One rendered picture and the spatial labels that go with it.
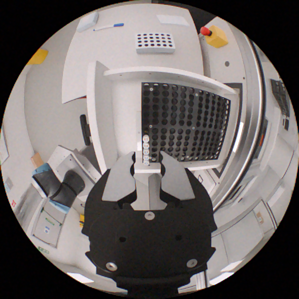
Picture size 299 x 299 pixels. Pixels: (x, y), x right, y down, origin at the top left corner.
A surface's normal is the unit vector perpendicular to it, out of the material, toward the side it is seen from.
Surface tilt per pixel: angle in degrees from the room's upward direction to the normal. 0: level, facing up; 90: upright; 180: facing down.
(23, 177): 90
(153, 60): 0
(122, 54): 0
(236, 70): 90
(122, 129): 0
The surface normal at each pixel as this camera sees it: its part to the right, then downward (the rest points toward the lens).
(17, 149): 0.99, -0.11
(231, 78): -1.00, 0.01
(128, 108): 0.04, 0.47
